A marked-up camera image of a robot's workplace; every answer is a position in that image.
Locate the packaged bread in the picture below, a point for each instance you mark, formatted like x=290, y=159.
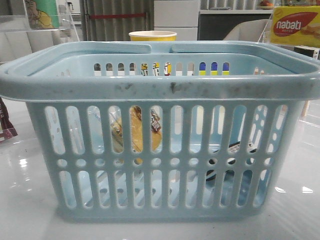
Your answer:
x=136, y=129

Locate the dark tissue pack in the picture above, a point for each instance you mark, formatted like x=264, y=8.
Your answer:
x=229, y=180

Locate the light blue plastic basket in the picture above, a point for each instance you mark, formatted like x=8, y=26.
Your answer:
x=209, y=94

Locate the yellow paper cup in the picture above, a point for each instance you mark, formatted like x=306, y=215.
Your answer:
x=152, y=35

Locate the white drawer cabinet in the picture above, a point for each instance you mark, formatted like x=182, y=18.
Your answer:
x=179, y=16

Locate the white background shelf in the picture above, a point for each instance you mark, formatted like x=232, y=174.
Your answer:
x=235, y=7

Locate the beige armchair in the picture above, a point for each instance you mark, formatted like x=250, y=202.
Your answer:
x=245, y=31

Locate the clear acrylic stand right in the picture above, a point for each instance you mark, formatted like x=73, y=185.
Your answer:
x=265, y=35

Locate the dark red snack packet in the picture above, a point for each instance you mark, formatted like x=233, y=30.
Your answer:
x=7, y=130

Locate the green cartoon snack package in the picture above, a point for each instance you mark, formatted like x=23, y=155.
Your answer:
x=42, y=14

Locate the clear acrylic shelf left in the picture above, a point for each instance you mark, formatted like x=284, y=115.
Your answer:
x=17, y=39

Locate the yellow nabati wafer box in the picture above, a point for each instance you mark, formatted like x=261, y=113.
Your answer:
x=296, y=26

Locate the black and white small box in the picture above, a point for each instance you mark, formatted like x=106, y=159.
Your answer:
x=313, y=52

